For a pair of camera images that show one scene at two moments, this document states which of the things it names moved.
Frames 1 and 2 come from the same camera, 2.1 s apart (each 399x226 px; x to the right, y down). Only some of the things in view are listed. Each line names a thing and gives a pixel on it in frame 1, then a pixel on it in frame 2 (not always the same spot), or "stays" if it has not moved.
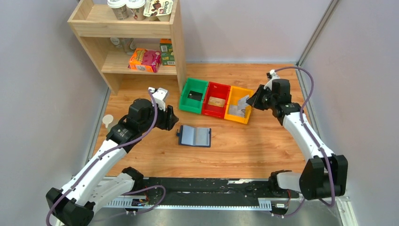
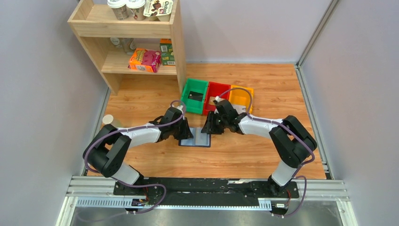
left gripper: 169,119 to 187,133
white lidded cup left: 120,8 stays
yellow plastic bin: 235,94 stays
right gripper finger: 256,100 to 213,125
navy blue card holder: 195,136 stays
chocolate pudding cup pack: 160,10 stays
